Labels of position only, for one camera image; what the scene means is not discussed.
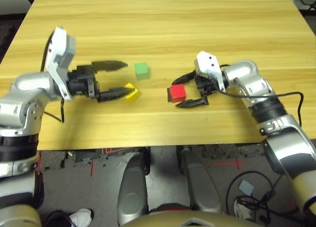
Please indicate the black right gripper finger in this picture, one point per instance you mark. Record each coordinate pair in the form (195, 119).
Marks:
(184, 78)
(193, 103)

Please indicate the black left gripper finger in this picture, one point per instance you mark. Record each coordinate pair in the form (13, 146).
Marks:
(114, 94)
(109, 65)

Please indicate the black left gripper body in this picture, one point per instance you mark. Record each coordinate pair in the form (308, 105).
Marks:
(81, 81)

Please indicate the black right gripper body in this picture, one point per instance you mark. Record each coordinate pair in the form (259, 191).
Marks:
(207, 85)

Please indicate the red wooden block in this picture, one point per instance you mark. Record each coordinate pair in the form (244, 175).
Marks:
(177, 92)

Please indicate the yellow wooden block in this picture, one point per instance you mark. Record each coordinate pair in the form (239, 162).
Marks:
(134, 95)

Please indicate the green wooden block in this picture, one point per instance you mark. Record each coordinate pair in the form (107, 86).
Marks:
(141, 70)

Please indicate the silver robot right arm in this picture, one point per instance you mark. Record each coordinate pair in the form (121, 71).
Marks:
(249, 74)

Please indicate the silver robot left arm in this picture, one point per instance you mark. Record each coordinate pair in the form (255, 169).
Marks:
(24, 93)

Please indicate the silver robot right leg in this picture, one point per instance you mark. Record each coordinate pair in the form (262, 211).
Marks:
(200, 182)

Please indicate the silver robot leg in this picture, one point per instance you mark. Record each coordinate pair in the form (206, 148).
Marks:
(200, 182)
(133, 187)

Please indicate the silver robot left leg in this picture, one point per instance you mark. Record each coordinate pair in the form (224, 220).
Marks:
(133, 187)

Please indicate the grey-blue card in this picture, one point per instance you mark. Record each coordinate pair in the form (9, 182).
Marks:
(246, 186)

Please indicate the white shoe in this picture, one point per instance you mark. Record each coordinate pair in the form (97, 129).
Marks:
(81, 217)
(240, 208)

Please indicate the gold robot torso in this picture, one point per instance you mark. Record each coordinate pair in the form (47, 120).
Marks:
(160, 220)

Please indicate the black stand with tablet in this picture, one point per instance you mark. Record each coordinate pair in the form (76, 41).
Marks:
(306, 0)

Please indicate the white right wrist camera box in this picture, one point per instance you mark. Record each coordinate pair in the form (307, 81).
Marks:
(208, 64)

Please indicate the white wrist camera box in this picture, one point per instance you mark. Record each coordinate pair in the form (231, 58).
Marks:
(60, 44)
(208, 64)

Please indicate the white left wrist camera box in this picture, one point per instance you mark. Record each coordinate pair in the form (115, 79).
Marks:
(60, 44)

